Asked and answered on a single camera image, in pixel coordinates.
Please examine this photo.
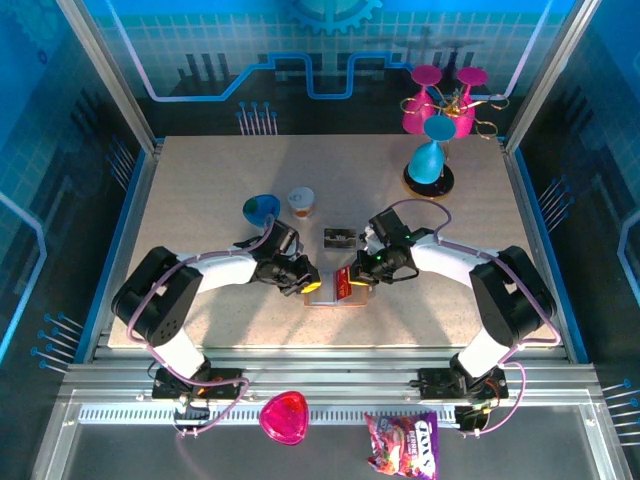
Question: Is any brown leather card holder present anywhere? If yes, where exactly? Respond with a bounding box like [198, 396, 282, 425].
[302, 269, 371, 309]

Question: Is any red credit card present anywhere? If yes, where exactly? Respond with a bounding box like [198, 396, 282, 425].
[334, 267, 354, 302]

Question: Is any dark grey credit card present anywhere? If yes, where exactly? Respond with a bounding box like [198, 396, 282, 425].
[323, 228, 358, 250]

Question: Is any cup with blue lid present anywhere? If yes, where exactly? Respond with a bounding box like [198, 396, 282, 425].
[242, 193, 282, 230]

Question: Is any small can with white lid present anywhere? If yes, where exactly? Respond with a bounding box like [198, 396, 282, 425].
[287, 186, 316, 220]

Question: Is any cup tree with goblets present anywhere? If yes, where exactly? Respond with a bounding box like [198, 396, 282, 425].
[399, 82, 510, 202]

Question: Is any blue goblet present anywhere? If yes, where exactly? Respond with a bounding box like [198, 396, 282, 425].
[408, 115, 458, 185]

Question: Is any pink heart-shaped bowl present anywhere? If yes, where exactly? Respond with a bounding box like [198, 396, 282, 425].
[258, 390, 310, 447]

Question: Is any pink goblet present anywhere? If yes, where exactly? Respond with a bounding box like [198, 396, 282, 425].
[402, 64, 444, 135]
[449, 67, 489, 139]

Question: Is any purple candy bag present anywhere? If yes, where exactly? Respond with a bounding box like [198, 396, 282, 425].
[363, 410, 439, 480]

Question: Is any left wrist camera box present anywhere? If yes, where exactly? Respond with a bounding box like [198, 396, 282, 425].
[268, 221, 304, 257]

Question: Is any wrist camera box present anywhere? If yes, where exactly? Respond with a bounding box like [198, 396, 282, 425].
[368, 209, 409, 247]
[268, 221, 304, 257]

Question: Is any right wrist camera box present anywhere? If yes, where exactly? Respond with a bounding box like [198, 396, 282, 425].
[368, 209, 409, 247]

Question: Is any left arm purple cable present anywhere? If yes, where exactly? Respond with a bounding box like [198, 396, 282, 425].
[124, 218, 250, 439]

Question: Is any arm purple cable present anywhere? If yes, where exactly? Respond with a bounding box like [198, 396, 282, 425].
[392, 198, 561, 437]
[124, 218, 250, 439]

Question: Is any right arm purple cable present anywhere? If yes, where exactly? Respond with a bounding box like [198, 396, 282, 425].
[392, 198, 561, 437]

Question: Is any aluminium front rail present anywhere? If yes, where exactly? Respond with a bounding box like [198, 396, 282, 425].
[59, 347, 601, 401]

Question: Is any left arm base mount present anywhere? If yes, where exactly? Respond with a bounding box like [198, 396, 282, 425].
[151, 367, 247, 401]

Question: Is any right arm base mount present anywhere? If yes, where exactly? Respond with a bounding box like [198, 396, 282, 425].
[417, 366, 510, 401]

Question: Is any white slotted cable duct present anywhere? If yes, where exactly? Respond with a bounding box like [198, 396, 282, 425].
[78, 403, 459, 427]

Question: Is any aluminium table side rail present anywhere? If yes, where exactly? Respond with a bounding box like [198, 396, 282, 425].
[501, 139, 571, 364]
[88, 139, 164, 364]

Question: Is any aluminium frame post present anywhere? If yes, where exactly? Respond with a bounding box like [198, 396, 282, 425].
[502, 0, 601, 151]
[56, 0, 164, 154]

